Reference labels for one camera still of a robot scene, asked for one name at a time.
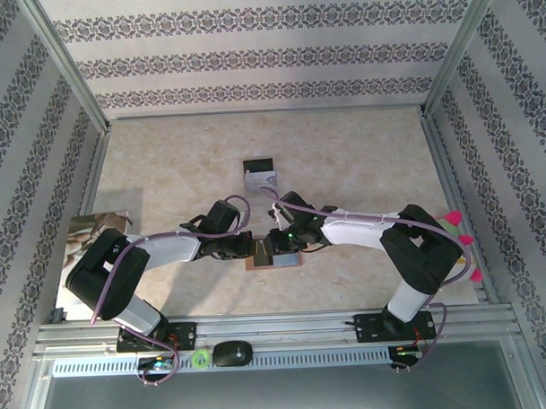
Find dark credit card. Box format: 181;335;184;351
254;239;275;267

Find brown leather card holder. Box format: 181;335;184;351
243;238;304;271

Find silver card packet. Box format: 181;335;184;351
241;157;282;208

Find white blue credit card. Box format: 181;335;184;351
244;170;281;194

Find black credit card with chip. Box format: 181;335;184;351
243;157;275;175

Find black computer mouse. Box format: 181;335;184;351
212;339;256;369

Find green tape roll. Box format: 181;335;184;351
190;347;212;370

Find left electronics board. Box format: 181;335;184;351
136;356;179;372

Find electronics board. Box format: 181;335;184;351
136;356;179;372
389;345;426;361

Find magazine with photo cover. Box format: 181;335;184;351
52;210;140;322

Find colourful plush toy pink spikes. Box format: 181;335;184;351
437;209;485;287

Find right electronics board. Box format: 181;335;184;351
389;345;426;361

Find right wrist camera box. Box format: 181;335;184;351
266;202;288;227

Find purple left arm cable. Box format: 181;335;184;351
87;194;259;389

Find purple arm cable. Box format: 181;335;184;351
87;194;259;389
259;178;473;377

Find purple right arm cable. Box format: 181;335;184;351
259;178;473;377

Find aluminium mounting rail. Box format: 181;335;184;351
32;305;524;358

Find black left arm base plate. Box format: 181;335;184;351
115;321;199;354

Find slotted grey cable duct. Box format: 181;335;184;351
50;346;394;379

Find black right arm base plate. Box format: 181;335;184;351
353;310;438;345

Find aluminium back floor rail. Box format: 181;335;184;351
106;101;426;123

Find aluminium side floor rail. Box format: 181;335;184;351
419;109;503;308
48;127;119;322

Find aluminium frame post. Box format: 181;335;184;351
417;0;509;117
16;0;113;136

